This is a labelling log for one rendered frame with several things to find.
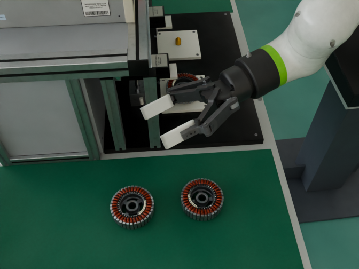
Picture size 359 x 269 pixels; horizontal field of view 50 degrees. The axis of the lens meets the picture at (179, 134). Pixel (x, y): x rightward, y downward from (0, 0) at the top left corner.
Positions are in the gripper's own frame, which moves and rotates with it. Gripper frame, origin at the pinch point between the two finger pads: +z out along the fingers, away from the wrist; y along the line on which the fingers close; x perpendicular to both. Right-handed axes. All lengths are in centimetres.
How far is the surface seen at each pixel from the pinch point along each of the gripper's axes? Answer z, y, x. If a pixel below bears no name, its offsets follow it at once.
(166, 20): -24, 60, -1
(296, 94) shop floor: -97, 110, -90
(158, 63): -12.0, 37.2, -3.7
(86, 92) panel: 9.6, 21.2, 4.4
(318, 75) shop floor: -118, 118, -91
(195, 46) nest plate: -31, 59, -13
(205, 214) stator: -2.3, 3.0, -31.7
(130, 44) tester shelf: -4.0, 18.3, 11.2
